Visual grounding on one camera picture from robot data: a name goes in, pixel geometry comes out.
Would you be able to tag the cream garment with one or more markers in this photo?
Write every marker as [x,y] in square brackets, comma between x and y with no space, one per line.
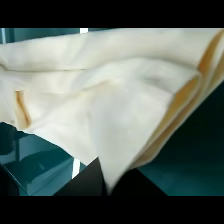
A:
[126,100]

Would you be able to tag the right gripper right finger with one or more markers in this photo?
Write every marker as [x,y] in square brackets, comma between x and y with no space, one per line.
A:
[140,185]

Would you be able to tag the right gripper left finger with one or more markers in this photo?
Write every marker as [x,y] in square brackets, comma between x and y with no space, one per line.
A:
[87,181]

